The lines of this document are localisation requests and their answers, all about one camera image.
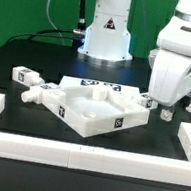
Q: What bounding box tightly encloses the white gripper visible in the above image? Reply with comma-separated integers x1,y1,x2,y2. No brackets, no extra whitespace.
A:
148,16,191,122

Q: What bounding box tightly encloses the white square tabletop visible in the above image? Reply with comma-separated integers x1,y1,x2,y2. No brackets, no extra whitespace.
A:
42,85,149,137

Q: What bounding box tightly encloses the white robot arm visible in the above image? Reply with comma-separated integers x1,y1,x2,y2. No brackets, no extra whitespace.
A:
78,0,191,121

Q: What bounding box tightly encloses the white U-shaped fence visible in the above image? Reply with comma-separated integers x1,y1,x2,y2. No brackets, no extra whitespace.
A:
0,93,191,186

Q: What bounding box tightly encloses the white marker sheet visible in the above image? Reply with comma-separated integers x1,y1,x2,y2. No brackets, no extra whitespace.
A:
59,76,140,99

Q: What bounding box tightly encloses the grey thin cable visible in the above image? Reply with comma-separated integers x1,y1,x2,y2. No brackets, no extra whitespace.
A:
42,0,75,38

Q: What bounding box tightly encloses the black cable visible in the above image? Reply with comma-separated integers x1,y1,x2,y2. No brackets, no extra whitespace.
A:
5,18,86,57

